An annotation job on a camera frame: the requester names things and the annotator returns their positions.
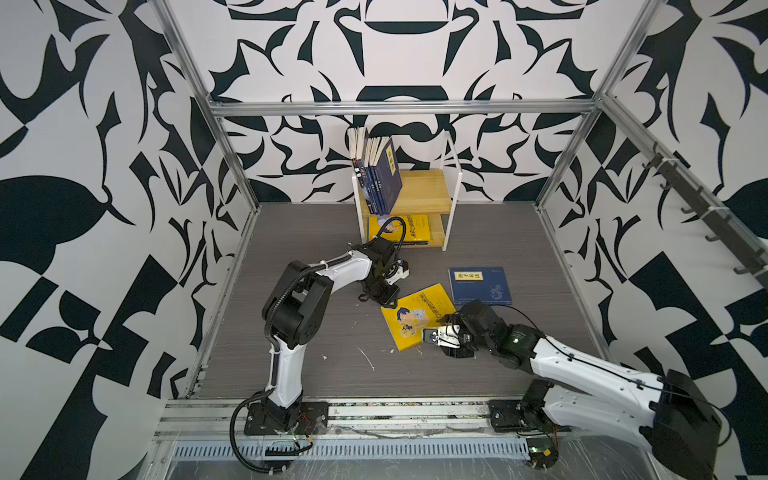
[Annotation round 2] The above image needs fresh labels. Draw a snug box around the thick blue book yellow label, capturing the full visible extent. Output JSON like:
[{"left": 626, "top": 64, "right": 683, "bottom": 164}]
[{"left": 362, "top": 137, "right": 381, "bottom": 215}]

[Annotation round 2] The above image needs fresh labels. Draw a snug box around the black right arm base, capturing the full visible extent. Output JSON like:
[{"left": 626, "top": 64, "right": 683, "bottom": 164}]
[{"left": 487, "top": 380, "right": 571, "bottom": 434}]

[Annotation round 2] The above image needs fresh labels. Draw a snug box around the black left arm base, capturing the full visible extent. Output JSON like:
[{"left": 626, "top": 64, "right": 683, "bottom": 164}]
[{"left": 244, "top": 399, "right": 330, "bottom": 436}]

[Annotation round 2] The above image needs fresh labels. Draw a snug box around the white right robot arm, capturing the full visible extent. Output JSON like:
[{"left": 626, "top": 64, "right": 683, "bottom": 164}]
[{"left": 422, "top": 300, "right": 722, "bottom": 479}]

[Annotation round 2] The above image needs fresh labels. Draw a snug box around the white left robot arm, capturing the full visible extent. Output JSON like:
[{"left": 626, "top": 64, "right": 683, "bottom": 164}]
[{"left": 262, "top": 237, "right": 409, "bottom": 414}]

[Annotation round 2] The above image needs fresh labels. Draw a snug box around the wooden white-framed bookshelf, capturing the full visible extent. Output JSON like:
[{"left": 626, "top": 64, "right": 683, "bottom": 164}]
[{"left": 352, "top": 133, "right": 463, "bottom": 250}]

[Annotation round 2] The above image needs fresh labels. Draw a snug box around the black standing book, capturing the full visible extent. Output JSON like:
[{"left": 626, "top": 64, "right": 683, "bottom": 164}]
[{"left": 347, "top": 127, "right": 366, "bottom": 190}]

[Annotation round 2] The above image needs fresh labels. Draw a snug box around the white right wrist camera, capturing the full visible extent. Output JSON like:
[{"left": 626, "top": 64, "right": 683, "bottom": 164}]
[{"left": 422, "top": 325, "right": 461, "bottom": 349}]

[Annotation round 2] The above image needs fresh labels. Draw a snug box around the black corrugated cable hose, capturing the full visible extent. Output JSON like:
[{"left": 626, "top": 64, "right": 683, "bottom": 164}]
[{"left": 229, "top": 215, "right": 409, "bottom": 475}]

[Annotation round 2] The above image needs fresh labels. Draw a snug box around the white cable tie scrap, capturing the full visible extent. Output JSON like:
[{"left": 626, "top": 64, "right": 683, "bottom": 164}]
[{"left": 358, "top": 347, "right": 376, "bottom": 372}]

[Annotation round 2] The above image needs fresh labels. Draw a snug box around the grey wall hook rail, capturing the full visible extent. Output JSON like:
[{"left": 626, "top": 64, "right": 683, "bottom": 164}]
[{"left": 643, "top": 141, "right": 767, "bottom": 290}]

